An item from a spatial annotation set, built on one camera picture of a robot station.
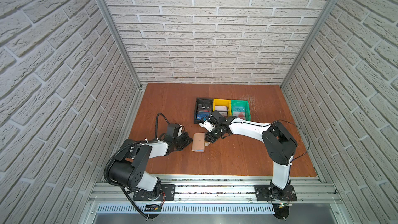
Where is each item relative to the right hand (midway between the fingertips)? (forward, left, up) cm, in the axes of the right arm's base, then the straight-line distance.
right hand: (207, 137), depth 90 cm
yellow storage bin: (+23, -13, +4) cm, 26 cm away
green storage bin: (+29, -30, -6) cm, 42 cm away
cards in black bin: (+19, +1, 0) cm, 19 cm away
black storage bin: (+28, +1, +1) cm, 28 cm away
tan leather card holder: (-3, +6, -1) cm, 7 cm away
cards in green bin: (+16, -23, 0) cm, 28 cm away
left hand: (+1, +8, -1) cm, 8 cm away
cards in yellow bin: (+19, -13, 0) cm, 23 cm away
